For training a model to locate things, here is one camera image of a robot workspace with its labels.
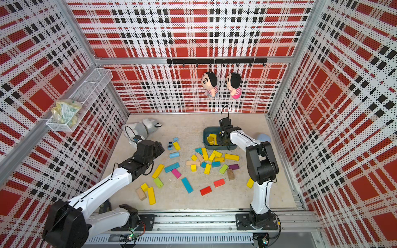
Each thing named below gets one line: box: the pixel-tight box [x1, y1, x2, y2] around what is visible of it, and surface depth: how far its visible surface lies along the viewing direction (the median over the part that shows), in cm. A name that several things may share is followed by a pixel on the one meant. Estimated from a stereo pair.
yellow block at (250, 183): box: [246, 177, 255, 189], surface depth 86 cm
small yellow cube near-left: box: [140, 182, 149, 193], surface depth 84 cm
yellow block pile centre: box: [208, 149, 225, 163], surface depth 98 cm
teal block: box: [164, 162, 180, 174], surface depth 95 cm
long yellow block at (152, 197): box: [147, 186, 157, 206], surface depth 84 cm
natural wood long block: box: [185, 160, 202, 166], surface depth 97 cm
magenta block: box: [171, 168, 182, 179], surface depth 93 cm
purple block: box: [228, 163, 239, 170], surface depth 95 cm
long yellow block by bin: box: [224, 153, 240, 162], surface depth 98 cm
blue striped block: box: [167, 141, 174, 151], surface depth 103 cm
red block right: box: [213, 178, 226, 188], surface depth 89 cm
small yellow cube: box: [190, 163, 197, 173], surface depth 93 cm
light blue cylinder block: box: [169, 151, 180, 159], surface depth 98 cm
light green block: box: [219, 163, 229, 175], surface depth 93 cm
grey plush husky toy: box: [121, 117, 163, 146], surface depth 106 cm
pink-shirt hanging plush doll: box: [225, 72, 242, 100], surface depth 97 cm
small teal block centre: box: [211, 161, 221, 168], surface depth 95 cm
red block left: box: [200, 186, 212, 197], surface depth 85 cm
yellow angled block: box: [201, 147, 209, 161], surface depth 100 cm
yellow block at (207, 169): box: [203, 163, 212, 176], surface depth 93 cm
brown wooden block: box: [227, 168, 236, 181], surface depth 90 cm
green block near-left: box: [153, 177, 164, 189], surface depth 88 cm
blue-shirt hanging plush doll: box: [201, 71, 219, 98], surface depth 95 cm
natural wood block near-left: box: [135, 187, 148, 201], surface depth 84 cm
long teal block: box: [181, 177, 194, 194], surface depth 88 cm
